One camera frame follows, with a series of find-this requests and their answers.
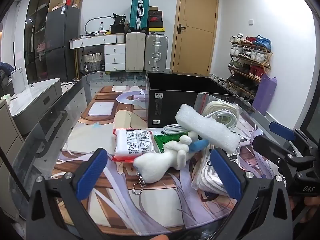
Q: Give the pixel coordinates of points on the beige side cabinet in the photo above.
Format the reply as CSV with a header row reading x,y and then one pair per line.
x,y
10,142

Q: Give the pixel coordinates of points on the purple bag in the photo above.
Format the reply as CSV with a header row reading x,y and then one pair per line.
x,y
266,92

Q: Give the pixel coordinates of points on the person's left hand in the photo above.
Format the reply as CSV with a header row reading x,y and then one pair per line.
x,y
161,237

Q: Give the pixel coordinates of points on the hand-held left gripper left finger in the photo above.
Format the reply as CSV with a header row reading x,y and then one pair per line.
x,y
91,172

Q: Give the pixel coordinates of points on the black bag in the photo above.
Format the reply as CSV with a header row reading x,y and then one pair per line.
x,y
117,25

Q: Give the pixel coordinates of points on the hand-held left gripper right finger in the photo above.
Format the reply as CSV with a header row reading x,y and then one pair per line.
x,y
225,175

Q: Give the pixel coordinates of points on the green white packet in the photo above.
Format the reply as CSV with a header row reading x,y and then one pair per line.
x,y
165,140

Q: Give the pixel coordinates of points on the white upright board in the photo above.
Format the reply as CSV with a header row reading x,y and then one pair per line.
x,y
18,80

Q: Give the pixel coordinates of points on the red white packet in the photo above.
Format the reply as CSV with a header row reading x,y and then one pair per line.
x,y
132,142

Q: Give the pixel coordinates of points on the wicker basket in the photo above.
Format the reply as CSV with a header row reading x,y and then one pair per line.
x,y
92,61

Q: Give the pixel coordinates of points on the teal suitcase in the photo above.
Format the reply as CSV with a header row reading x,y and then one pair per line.
x,y
138,12

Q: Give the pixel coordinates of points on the silver suitcase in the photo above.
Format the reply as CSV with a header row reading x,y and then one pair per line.
x,y
156,52

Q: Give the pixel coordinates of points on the wooden door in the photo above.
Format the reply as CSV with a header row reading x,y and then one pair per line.
x,y
195,42

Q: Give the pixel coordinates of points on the grey low cabinet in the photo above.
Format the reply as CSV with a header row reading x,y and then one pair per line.
x,y
37,97

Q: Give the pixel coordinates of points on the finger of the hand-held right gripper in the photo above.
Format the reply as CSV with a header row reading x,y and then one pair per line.
x,y
270,150
282,131

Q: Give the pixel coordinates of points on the striped rug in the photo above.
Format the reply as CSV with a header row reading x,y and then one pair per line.
x,y
70,82

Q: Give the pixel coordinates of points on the plastic water bottle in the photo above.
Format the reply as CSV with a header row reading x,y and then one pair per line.
x,y
101,28

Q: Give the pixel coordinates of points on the glass door wardrobe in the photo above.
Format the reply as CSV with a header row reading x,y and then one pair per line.
x,y
35,30

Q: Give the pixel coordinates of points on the wooden shoe rack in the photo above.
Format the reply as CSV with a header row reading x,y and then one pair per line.
x,y
267,60

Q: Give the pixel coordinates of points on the printed desk mat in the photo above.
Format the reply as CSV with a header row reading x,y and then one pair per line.
x,y
100,127

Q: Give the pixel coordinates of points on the clear bag of white cloth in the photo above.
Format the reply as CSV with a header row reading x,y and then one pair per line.
x,y
207,177

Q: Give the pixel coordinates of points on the black cardboard box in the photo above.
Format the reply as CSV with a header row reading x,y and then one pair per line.
x,y
170,105

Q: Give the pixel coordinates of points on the rows of shoes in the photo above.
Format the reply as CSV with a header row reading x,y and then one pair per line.
x,y
250,55

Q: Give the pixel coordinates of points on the dark blue jacket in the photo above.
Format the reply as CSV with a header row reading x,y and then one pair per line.
x,y
5,75

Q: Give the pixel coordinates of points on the shoes on floor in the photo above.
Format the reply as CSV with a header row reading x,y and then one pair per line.
x,y
220,80

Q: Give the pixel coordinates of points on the dark grey fridge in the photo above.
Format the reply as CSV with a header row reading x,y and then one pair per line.
x,y
60,42

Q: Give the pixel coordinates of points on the white foam block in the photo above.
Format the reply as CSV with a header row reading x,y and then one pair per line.
x,y
207,127

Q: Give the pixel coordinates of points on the white desk with drawers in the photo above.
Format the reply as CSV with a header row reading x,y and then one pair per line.
x,y
115,52

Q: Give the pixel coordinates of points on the oval metal frame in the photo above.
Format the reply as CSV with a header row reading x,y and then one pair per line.
x,y
86,26

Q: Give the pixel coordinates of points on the beige suitcase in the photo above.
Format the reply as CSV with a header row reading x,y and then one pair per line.
x,y
135,52

